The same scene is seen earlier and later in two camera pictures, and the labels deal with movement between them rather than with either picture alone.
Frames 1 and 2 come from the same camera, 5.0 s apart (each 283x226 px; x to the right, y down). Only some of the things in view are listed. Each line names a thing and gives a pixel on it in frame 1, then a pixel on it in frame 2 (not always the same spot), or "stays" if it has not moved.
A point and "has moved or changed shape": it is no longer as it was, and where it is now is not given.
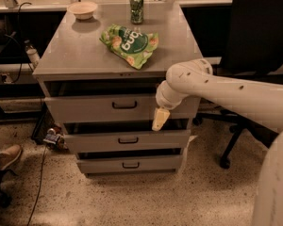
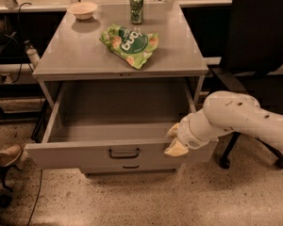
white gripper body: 164,104 to 188,134
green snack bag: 132,44 stays
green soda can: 137,7 stays
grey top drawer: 115,108 has moved or changed shape
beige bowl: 82,9 stays
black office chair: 258,44 stays
